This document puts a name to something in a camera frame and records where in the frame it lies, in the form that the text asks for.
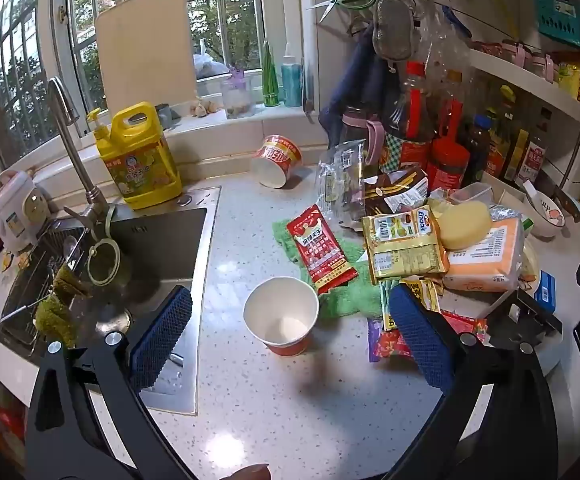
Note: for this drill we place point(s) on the pink lidded jars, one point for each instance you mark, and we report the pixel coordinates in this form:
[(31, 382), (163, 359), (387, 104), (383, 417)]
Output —
[(527, 57)]

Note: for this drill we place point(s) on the white wall shelf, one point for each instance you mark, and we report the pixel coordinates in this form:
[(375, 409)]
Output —
[(524, 87)]

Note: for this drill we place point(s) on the orange wrapped package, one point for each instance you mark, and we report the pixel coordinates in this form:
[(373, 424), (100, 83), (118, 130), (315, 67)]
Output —
[(489, 260)]

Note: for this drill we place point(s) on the yellow detergent bottle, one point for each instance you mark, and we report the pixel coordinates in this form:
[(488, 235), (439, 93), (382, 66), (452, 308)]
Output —
[(140, 165)]

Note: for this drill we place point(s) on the brown biscuit stick box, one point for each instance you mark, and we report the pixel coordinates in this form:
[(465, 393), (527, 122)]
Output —
[(392, 190)]

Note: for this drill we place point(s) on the dark bottle blue cap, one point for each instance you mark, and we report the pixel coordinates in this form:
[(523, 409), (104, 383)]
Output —
[(475, 150)]

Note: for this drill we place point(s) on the blue plastic clip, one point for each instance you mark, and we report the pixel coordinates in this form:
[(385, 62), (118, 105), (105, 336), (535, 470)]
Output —
[(454, 20)]

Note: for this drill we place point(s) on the red white paper cup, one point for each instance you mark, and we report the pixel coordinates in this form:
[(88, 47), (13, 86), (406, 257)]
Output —
[(282, 317)]

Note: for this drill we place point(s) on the red sauce sachet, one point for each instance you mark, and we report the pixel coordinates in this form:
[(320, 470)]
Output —
[(320, 250)]

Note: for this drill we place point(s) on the teal spray bottle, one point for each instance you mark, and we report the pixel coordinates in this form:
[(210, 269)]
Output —
[(291, 82)]

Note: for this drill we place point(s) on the glass jar pink clasp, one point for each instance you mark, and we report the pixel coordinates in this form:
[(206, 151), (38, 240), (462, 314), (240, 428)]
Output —
[(362, 132)]

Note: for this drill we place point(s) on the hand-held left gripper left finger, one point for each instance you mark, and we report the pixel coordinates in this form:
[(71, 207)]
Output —
[(162, 340)]

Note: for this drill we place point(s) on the teal plastic basket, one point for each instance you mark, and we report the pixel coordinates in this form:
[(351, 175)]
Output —
[(562, 17)]

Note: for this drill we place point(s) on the red snack wrapper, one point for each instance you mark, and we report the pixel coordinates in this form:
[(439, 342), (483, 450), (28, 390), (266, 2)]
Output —
[(394, 345)]

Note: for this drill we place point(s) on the soy sauce bottle white label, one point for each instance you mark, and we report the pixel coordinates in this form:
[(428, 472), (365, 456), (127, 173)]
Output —
[(532, 160)]

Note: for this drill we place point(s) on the person's left hand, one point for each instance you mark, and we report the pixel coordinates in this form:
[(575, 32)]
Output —
[(251, 473)]

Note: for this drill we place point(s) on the yellow noodle packet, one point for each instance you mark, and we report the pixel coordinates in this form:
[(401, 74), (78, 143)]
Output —
[(404, 245)]

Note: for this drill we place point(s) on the steel faucet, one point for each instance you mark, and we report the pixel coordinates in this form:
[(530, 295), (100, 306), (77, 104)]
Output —
[(77, 155)]

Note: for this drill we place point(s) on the yellow label bottle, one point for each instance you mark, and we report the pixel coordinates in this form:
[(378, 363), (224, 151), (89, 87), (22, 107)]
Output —
[(517, 157)]

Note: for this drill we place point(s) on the green cone bottle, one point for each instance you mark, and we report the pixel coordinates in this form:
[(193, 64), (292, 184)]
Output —
[(270, 80)]

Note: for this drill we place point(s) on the green snack wrapper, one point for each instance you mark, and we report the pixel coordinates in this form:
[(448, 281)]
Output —
[(387, 305)]

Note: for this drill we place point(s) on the white plastic bag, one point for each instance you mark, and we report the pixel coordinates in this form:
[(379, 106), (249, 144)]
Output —
[(207, 62)]

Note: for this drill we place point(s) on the yellow cap oil bottle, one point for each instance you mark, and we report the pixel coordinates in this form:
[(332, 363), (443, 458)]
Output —
[(502, 130)]

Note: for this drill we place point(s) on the white ceramic spoon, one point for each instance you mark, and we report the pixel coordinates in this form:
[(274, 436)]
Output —
[(530, 192)]

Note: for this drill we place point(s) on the clear jar purple lid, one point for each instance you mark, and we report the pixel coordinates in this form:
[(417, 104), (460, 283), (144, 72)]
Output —
[(237, 97)]

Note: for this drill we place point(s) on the green cloth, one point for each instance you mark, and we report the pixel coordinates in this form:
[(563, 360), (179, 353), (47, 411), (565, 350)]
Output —
[(347, 295)]

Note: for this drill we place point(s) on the green scouring sponge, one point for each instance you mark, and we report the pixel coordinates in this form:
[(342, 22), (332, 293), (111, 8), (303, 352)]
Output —
[(70, 282), (55, 322)]

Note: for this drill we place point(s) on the white ceramic bowl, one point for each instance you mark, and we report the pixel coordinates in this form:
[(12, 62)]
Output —
[(544, 220)]

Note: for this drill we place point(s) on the red instant noodle cup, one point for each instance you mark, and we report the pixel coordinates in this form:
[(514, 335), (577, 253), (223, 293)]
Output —
[(276, 160)]

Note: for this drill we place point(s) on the window with metal bars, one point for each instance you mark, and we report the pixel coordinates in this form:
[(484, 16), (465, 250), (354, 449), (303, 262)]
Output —
[(50, 35)]

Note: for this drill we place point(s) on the beige cutting board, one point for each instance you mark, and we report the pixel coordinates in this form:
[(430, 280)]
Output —
[(145, 50)]

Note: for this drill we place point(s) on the white small appliance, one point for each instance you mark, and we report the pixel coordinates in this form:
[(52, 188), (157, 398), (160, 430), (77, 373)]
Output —
[(17, 210)]

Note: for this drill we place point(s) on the blue cardboard box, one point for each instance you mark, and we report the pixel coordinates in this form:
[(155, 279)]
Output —
[(545, 290)]

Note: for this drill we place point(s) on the garlic bulbs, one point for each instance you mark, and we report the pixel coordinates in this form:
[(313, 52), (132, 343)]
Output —
[(204, 107)]

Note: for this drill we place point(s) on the round yellow sponge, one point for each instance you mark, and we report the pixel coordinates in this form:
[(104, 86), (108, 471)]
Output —
[(464, 225)]

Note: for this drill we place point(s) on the clear plastic snack bag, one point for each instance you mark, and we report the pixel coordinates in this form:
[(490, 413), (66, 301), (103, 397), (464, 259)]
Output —
[(337, 185)]

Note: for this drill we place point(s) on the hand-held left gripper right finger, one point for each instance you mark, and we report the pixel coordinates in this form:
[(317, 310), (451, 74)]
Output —
[(419, 340)]

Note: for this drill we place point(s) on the grey scrubbing pad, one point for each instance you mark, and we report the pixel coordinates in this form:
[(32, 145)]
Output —
[(393, 27)]

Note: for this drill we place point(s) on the clear hanging plastic bag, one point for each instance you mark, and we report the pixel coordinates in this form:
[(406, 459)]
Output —
[(444, 55)]

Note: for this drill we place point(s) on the yellow crumpled wrapper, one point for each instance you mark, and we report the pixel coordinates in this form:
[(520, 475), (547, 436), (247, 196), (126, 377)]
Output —
[(419, 292)]

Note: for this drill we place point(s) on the clear plastic container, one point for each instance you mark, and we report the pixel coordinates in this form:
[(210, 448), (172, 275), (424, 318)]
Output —
[(472, 192)]

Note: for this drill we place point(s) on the dark blue hanging cloth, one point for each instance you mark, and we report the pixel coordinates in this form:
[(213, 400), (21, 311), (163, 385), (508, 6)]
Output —
[(359, 90)]

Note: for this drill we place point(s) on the steel sink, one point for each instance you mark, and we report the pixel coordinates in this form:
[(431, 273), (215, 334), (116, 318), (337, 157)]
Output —
[(160, 255)]

